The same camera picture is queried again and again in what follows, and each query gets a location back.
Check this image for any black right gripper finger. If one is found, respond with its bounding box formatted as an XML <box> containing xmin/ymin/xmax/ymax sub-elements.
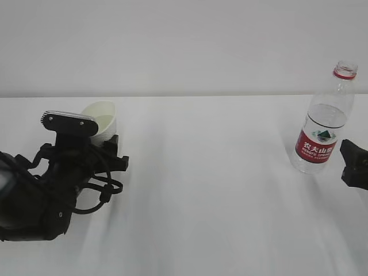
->
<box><xmin>342</xmin><ymin>168</ymin><xmax>368</xmax><ymax>190</ymax></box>
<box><xmin>340</xmin><ymin>139</ymin><xmax>367</xmax><ymax>168</ymax></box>

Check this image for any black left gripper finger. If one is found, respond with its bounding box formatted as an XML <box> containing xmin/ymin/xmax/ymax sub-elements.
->
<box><xmin>99</xmin><ymin>135</ymin><xmax>118</xmax><ymax>161</ymax></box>

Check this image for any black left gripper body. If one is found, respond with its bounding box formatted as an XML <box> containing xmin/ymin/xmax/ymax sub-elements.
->
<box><xmin>34</xmin><ymin>135</ymin><xmax>129</xmax><ymax>201</ymax></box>

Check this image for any white paper cup green logo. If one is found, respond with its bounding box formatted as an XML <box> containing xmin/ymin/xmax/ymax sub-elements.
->
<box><xmin>81</xmin><ymin>101</ymin><xmax>117</xmax><ymax>147</ymax></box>

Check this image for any clear water bottle red label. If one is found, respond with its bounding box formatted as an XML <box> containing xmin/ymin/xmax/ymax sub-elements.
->
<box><xmin>290</xmin><ymin>60</ymin><xmax>358</xmax><ymax>174</ymax></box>

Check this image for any black Piper left robot arm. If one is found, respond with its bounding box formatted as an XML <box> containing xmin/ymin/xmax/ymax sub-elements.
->
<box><xmin>1</xmin><ymin>135</ymin><xmax>129</xmax><ymax>242</ymax></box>

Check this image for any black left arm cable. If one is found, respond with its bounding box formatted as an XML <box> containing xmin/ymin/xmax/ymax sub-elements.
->
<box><xmin>28</xmin><ymin>143</ymin><xmax>124</xmax><ymax>215</ymax></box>

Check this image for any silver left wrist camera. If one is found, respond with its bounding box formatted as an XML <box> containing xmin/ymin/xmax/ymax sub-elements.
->
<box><xmin>40</xmin><ymin>110</ymin><xmax>98</xmax><ymax>137</ymax></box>

